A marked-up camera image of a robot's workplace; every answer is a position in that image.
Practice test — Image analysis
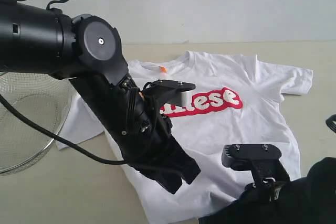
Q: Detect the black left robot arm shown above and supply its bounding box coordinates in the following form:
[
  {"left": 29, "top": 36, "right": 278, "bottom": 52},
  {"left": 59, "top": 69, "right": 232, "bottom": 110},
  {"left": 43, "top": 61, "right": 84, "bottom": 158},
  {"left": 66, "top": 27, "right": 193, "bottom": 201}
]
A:
[{"left": 1, "top": 0, "right": 201, "bottom": 194}]

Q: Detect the metal wire mesh basket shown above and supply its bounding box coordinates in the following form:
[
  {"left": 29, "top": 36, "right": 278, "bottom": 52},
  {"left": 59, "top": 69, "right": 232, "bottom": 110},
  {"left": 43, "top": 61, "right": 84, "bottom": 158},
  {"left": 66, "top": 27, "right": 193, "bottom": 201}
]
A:
[{"left": 1, "top": 72, "right": 73, "bottom": 176}]

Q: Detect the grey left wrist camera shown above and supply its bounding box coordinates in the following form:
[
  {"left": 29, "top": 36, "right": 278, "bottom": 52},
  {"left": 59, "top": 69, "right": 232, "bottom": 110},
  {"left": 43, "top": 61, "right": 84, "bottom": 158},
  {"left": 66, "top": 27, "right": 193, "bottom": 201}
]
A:
[{"left": 142, "top": 79, "right": 196, "bottom": 107}]

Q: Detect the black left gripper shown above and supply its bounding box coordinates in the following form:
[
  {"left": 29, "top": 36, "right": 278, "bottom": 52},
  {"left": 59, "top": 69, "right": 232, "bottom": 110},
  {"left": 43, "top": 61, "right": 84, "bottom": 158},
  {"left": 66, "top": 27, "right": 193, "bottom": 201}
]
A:
[{"left": 118, "top": 113, "right": 201, "bottom": 194}]

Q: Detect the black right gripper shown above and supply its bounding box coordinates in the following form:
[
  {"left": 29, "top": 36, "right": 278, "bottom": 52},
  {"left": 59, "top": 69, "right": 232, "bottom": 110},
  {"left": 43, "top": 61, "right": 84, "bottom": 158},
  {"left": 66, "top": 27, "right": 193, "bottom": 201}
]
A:
[{"left": 198, "top": 182, "right": 279, "bottom": 224}]

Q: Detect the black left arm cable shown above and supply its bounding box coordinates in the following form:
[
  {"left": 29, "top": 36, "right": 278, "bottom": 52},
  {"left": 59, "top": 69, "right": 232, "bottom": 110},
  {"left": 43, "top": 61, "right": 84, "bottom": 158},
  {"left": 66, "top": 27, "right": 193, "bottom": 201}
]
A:
[{"left": 0, "top": 0, "right": 158, "bottom": 166}]

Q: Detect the white t-shirt red print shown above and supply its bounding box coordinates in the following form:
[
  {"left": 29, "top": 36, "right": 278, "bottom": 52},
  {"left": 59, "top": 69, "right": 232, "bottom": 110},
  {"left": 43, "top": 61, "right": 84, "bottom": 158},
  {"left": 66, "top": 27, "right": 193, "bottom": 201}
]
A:
[{"left": 55, "top": 50, "right": 314, "bottom": 224}]

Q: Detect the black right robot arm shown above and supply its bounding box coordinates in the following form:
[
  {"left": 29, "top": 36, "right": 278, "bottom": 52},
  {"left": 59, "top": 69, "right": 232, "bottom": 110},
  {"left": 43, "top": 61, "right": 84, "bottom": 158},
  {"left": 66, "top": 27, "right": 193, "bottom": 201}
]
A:
[{"left": 198, "top": 157, "right": 335, "bottom": 223}]

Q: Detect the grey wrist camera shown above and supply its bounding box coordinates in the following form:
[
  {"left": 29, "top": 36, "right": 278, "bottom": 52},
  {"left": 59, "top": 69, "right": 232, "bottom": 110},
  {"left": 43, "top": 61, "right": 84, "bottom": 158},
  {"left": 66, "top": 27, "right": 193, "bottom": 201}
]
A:
[
  {"left": 222, "top": 144, "right": 290, "bottom": 187},
  {"left": 142, "top": 79, "right": 196, "bottom": 107}
]

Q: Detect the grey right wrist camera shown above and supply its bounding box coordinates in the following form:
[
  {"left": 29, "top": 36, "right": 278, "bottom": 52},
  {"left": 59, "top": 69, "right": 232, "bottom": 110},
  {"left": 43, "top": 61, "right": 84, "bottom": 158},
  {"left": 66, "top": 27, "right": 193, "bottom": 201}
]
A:
[{"left": 222, "top": 144, "right": 290, "bottom": 187}]

